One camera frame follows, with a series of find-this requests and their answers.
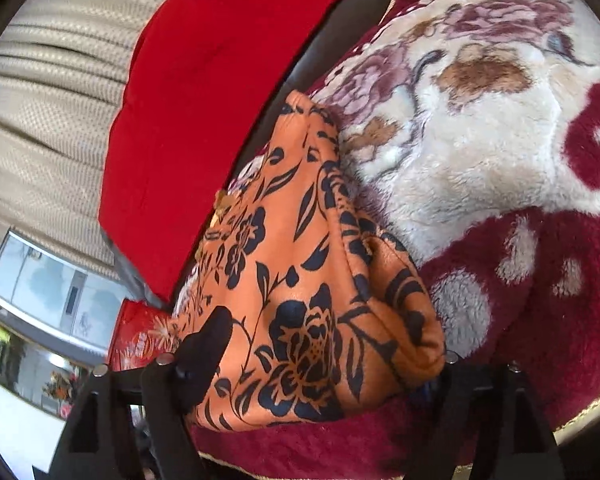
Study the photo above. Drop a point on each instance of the orange floral garment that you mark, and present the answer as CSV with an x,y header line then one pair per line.
x,y
300,270

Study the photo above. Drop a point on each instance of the artificial flower ornament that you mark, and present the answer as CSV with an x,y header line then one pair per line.
x,y
60,385

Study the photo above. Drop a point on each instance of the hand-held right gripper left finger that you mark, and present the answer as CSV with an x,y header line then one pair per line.
x,y
205,350

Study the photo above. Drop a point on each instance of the beige curtain with red trim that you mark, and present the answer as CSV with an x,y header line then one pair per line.
x,y
55,125

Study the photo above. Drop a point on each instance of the glass display cabinet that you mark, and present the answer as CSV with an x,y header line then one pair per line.
x,y
25,375

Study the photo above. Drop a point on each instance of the red gift bag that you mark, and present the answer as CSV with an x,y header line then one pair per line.
x,y
140,335

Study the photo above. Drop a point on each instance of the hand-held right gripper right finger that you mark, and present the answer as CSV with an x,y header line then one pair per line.
x,y
462,385

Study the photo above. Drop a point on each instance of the red cloth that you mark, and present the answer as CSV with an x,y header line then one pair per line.
x,y
200,110

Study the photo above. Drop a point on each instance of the floral plush blanket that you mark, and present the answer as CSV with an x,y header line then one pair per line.
x,y
480,170

